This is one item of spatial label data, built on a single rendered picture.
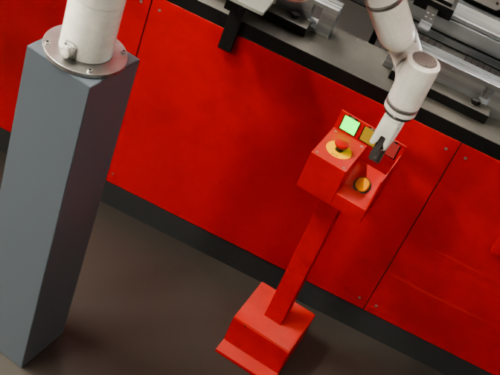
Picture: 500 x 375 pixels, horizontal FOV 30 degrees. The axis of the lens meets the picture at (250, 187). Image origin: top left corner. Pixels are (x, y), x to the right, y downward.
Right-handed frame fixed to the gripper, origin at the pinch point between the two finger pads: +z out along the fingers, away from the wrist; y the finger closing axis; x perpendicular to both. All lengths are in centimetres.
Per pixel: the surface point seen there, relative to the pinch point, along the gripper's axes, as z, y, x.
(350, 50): -0.1, -35.1, -24.1
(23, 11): 28, -8, -117
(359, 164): 10.5, -5.5, -3.7
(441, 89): -3.1, -35.7, 4.2
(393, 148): 3.5, -10.0, 2.1
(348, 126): 4.7, -9.9, -11.2
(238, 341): 79, 14, -10
